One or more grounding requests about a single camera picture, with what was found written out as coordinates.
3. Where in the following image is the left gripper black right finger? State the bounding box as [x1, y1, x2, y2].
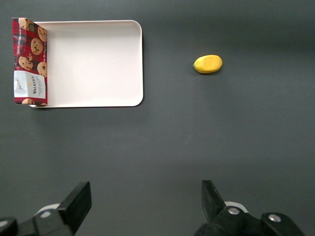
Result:
[194, 180, 306, 236]

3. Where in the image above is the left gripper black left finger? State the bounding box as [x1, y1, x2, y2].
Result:
[0, 181, 93, 236]

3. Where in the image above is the red tartan cookie box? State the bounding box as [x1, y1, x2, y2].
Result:
[11, 17, 49, 107]

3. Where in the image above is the white rectangular tray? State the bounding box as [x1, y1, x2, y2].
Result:
[29, 20, 144, 109]

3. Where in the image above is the dark grey table mat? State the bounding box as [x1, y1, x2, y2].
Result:
[0, 0, 315, 236]

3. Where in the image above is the yellow oval bread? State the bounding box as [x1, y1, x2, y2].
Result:
[192, 54, 223, 75]

